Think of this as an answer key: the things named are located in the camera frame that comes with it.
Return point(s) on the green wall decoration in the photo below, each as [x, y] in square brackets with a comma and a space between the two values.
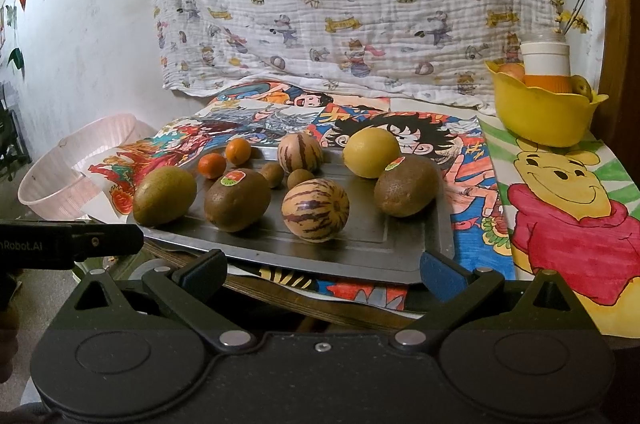
[15, 57]

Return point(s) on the black chair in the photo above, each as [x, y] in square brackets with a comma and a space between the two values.
[10, 139]

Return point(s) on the yellow flower branch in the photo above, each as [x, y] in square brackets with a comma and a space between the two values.
[575, 20]

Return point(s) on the orange plastic cup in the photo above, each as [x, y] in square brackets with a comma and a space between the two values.
[545, 83]

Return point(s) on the printed blanket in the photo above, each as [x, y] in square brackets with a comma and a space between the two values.
[350, 4]

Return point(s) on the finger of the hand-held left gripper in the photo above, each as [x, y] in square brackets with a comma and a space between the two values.
[110, 240]

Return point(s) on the yellow plastic bowl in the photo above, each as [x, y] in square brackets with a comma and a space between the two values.
[540, 119]

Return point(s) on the curved wooden board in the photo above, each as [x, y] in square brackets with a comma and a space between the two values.
[622, 29]

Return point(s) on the small brown longan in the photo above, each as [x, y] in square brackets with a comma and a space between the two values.
[273, 174]
[300, 178]

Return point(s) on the yellow lemon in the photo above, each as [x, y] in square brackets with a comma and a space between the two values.
[371, 153]

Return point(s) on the yellow-brown fruit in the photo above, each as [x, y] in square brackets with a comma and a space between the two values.
[581, 85]

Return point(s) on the yellow bear drawing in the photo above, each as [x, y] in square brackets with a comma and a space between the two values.
[575, 244]

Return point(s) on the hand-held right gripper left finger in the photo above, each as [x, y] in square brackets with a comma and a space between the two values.
[200, 273]

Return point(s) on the pale orange fruit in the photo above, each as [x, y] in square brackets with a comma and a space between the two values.
[512, 72]

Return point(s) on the small red-orange mandarin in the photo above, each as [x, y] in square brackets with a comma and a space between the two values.
[212, 166]

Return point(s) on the small orange mandarin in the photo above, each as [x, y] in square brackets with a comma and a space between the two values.
[238, 151]

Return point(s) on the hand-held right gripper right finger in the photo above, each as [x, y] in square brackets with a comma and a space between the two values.
[440, 276]

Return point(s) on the brown kiwi with sticker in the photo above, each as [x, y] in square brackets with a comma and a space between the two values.
[405, 189]
[235, 206]

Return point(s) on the striped pepino melon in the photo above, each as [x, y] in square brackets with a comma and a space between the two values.
[315, 211]
[300, 152]

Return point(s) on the pink plastic basket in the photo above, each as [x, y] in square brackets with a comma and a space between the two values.
[60, 174]

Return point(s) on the green kiwi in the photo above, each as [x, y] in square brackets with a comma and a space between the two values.
[165, 199]

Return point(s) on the white plastic container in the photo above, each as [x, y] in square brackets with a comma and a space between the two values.
[545, 59]

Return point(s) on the metal tray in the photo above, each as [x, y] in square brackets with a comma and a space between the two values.
[370, 244]

